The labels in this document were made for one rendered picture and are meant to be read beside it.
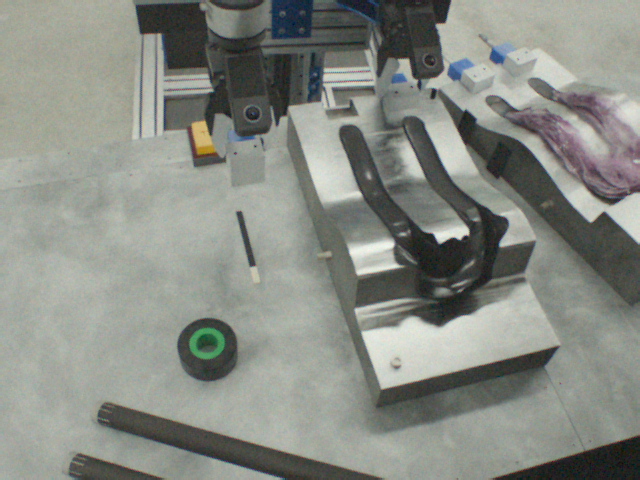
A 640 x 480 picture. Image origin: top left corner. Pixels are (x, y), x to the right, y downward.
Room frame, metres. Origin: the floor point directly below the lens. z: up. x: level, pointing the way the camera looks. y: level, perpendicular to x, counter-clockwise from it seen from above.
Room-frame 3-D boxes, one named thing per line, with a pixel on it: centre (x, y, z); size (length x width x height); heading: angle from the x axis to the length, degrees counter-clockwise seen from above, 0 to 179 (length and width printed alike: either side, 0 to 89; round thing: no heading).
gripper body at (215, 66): (0.70, 0.14, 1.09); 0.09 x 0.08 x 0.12; 21
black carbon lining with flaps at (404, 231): (0.67, -0.12, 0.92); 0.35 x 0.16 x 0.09; 21
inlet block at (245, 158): (0.71, 0.15, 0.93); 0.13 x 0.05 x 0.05; 21
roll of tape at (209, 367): (0.42, 0.14, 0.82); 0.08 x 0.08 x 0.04
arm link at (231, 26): (0.69, 0.14, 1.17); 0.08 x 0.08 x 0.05
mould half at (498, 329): (0.65, -0.12, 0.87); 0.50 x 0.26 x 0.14; 21
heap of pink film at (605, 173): (0.86, -0.42, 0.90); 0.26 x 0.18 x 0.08; 38
